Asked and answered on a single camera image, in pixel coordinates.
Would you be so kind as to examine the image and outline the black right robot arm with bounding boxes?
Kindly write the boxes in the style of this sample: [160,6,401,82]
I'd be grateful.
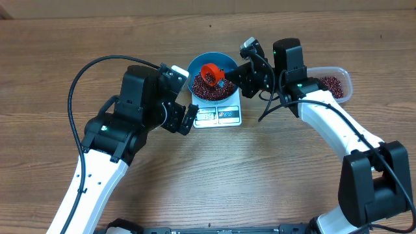
[225,38,415,233]

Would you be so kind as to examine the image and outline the red scoop blue handle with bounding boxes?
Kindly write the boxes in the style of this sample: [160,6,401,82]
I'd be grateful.
[200,63,237,86]

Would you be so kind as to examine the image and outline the red beans in bowl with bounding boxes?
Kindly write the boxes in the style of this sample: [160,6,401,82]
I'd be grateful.
[192,73,235,101]

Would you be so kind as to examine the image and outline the red beans pile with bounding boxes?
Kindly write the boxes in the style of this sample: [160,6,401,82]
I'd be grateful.
[319,77,344,99]

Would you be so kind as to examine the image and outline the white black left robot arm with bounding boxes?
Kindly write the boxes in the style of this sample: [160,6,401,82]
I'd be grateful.
[48,64,198,233]

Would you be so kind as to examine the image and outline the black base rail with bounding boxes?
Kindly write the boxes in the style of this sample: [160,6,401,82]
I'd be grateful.
[94,211,326,234]

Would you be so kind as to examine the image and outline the clear plastic container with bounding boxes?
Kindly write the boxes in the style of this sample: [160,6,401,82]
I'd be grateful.
[307,66,354,103]

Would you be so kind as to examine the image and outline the red beans in scoop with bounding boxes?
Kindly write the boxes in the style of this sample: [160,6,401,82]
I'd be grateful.
[205,73,216,85]

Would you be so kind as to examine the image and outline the blue bowl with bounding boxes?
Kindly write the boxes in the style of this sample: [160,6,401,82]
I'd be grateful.
[188,52,237,95]

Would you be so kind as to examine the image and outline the white kitchen scale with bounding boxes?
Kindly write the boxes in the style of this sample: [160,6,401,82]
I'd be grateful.
[192,88,242,129]

